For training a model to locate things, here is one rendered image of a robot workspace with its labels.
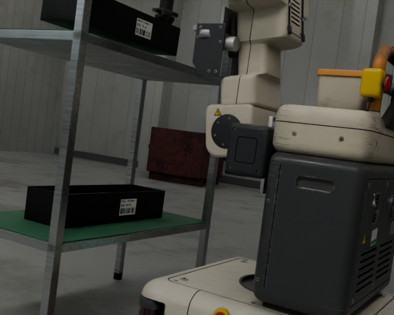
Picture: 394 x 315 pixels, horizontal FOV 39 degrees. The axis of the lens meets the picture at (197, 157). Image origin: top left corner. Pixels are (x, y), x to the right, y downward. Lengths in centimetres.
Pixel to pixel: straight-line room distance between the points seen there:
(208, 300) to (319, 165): 46
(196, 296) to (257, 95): 61
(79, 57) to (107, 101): 866
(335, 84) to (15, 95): 896
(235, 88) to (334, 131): 41
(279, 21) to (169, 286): 83
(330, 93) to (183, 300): 69
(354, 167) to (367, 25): 673
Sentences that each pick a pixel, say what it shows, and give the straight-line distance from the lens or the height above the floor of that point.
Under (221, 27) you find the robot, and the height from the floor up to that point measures 103.
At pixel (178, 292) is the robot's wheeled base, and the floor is 27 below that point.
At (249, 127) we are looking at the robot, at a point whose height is 74.
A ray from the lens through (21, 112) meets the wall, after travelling 1035.
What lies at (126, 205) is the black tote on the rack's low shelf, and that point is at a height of 41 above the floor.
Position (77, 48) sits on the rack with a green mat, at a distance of 160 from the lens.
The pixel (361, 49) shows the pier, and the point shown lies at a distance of 800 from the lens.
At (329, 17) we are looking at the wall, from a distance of 854.
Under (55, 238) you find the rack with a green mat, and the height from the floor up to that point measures 36.
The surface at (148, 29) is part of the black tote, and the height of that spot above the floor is 107.
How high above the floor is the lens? 70
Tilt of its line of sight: 2 degrees down
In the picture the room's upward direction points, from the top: 7 degrees clockwise
